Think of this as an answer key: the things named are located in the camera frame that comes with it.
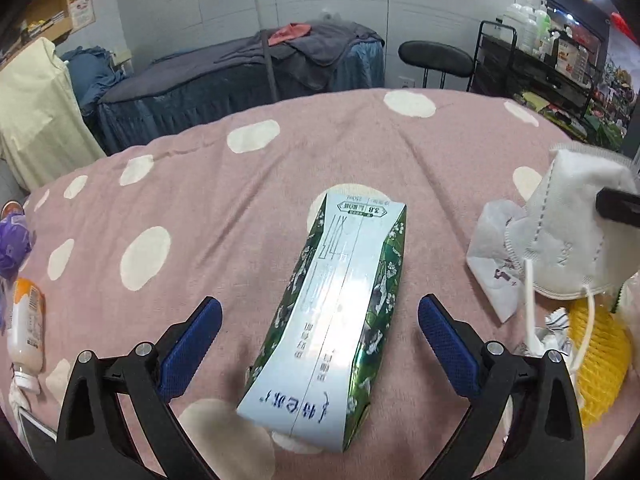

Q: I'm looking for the purple crumpled wrapper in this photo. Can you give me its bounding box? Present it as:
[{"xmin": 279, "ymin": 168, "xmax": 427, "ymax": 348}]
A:
[{"xmin": 0, "ymin": 210, "xmax": 33, "ymax": 281}]

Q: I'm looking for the yellow foam fruit net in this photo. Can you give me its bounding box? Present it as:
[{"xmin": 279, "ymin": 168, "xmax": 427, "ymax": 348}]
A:
[{"xmin": 570, "ymin": 297, "xmax": 633, "ymax": 428}]

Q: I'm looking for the grey towel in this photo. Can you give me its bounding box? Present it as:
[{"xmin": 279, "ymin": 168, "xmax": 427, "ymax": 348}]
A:
[{"xmin": 215, "ymin": 20, "xmax": 382, "ymax": 70}]

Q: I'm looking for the wall poster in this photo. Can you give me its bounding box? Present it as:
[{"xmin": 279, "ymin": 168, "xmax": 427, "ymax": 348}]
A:
[{"xmin": 67, "ymin": 0, "xmax": 97, "ymax": 28}]

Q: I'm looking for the green and white milk carton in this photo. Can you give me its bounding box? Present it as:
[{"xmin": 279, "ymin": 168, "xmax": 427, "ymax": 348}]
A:
[{"xmin": 236, "ymin": 185, "xmax": 408, "ymax": 453}]

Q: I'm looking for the white face mask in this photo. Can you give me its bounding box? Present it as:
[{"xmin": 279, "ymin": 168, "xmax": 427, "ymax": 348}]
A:
[{"xmin": 505, "ymin": 144, "xmax": 640, "ymax": 361}]

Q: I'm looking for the green potted plant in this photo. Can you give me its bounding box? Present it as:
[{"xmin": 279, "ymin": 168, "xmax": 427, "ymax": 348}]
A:
[{"xmin": 585, "ymin": 60, "xmax": 637, "ymax": 147}]

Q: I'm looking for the blue bedding pile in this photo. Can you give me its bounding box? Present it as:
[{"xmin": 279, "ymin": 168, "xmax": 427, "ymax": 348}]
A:
[{"xmin": 62, "ymin": 46, "xmax": 128, "ymax": 113}]

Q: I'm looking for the white bottle with orange label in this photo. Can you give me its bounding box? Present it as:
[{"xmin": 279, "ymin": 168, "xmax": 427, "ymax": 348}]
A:
[{"xmin": 6, "ymin": 277, "xmax": 47, "ymax": 393}]

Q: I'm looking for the massage bed with blue cover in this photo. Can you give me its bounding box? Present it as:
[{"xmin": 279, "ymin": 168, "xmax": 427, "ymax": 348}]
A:
[{"xmin": 95, "ymin": 20, "xmax": 386, "ymax": 156}]

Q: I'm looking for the green pump bottle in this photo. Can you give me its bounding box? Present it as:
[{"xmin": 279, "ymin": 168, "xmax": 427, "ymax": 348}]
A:
[{"xmin": 534, "ymin": 0, "xmax": 553, "ymax": 58}]

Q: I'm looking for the cream cloth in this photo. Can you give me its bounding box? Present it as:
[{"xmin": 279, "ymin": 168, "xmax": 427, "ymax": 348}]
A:
[{"xmin": 0, "ymin": 37, "xmax": 107, "ymax": 192}]

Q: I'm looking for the wooden cubby shelf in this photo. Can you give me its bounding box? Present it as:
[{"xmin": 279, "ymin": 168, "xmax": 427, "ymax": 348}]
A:
[{"xmin": 0, "ymin": 0, "xmax": 71, "ymax": 58}]

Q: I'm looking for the black round stool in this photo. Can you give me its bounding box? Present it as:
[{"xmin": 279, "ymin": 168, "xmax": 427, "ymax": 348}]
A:
[{"xmin": 398, "ymin": 40, "xmax": 475, "ymax": 92}]

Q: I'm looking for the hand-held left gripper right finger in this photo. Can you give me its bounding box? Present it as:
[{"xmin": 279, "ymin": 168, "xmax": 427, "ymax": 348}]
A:
[{"xmin": 417, "ymin": 294, "xmax": 586, "ymax": 480}]

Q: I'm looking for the striped candy wrapper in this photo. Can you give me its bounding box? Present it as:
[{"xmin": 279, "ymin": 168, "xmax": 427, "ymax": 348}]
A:
[{"xmin": 535, "ymin": 309, "xmax": 576, "ymax": 356}]

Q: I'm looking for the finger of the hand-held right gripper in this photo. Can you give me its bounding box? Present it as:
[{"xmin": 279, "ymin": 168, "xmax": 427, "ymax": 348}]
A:
[{"xmin": 595, "ymin": 186, "xmax": 640, "ymax": 223}]

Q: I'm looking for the black trolley cart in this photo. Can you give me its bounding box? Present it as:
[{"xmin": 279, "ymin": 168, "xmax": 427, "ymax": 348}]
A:
[{"xmin": 472, "ymin": 20, "xmax": 601, "ymax": 128}]

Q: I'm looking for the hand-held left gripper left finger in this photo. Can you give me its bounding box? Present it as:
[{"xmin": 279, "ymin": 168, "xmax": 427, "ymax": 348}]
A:
[{"xmin": 56, "ymin": 296, "xmax": 224, "ymax": 480}]

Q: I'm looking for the pink polka dot blanket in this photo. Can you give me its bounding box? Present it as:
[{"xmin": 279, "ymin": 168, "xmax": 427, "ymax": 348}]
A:
[{"xmin": 0, "ymin": 87, "xmax": 640, "ymax": 480}]

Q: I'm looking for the red cloth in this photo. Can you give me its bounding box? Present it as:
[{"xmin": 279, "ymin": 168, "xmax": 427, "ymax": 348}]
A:
[{"xmin": 267, "ymin": 22, "xmax": 312, "ymax": 47}]

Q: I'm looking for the white printed plastic bag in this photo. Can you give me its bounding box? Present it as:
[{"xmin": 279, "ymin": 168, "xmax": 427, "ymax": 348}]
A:
[{"xmin": 466, "ymin": 199, "xmax": 532, "ymax": 323}]

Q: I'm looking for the smartphone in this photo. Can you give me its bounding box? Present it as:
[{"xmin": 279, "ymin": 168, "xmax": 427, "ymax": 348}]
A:
[{"xmin": 17, "ymin": 407, "xmax": 58, "ymax": 467}]

